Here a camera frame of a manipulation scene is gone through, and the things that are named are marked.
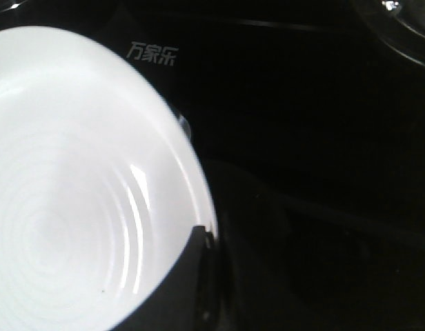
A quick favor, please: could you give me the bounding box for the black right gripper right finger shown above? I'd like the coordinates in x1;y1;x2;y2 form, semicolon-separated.
203;161;425;330

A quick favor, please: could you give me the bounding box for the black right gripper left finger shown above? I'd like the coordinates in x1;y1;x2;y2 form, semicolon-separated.
114;225;216;331

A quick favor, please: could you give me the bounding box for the white plate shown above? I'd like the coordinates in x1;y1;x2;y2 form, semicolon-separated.
0;26;218;330

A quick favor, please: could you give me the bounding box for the black glass cooktop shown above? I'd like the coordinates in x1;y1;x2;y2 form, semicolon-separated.
0;0;425;331

